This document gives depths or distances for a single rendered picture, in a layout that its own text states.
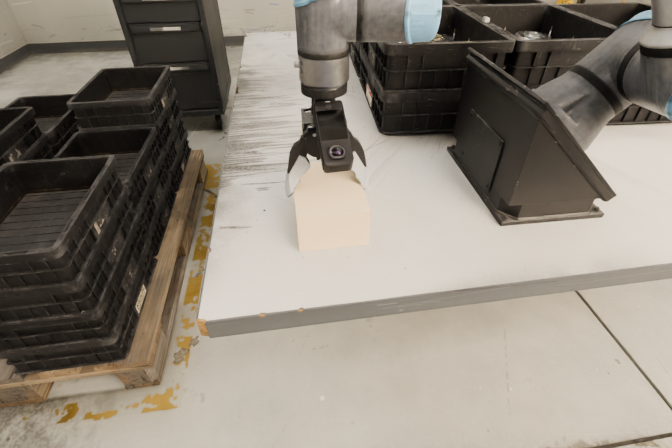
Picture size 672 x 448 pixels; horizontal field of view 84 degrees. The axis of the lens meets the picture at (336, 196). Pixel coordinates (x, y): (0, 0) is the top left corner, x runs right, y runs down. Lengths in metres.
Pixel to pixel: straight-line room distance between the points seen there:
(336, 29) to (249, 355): 1.09
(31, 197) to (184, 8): 1.36
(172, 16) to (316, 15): 1.92
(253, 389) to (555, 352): 0.99
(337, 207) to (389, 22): 0.28
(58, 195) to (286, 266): 0.90
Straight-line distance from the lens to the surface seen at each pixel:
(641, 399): 1.57
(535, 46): 1.01
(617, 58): 0.80
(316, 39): 0.54
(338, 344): 1.35
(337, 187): 0.65
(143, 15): 2.45
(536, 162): 0.70
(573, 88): 0.79
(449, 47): 0.92
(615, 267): 0.77
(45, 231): 1.25
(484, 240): 0.71
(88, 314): 1.14
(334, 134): 0.55
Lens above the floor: 1.16
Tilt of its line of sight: 37 degrees down
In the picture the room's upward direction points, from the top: straight up
